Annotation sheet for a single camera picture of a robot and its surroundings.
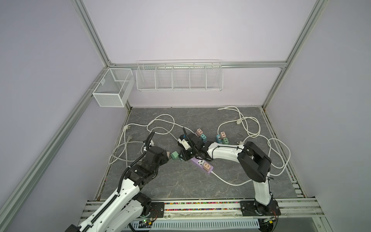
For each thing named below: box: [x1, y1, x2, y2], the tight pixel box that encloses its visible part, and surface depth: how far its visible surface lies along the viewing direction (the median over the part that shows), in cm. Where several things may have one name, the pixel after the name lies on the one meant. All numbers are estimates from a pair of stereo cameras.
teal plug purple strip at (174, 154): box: [170, 150, 180, 160], surface depth 93 cm
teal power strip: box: [215, 134, 224, 145], surface depth 101 cm
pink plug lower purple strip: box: [202, 162, 212, 172], surface depth 84 cm
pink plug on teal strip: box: [220, 131, 227, 140], surface depth 98 cm
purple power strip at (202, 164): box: [190, 156, 214, 173], surface depth 87 cm
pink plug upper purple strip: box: [196, 128, 204, 137], surface depth 98 cm
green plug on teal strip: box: [222, 137, 229, 145], surface depth 95 cm
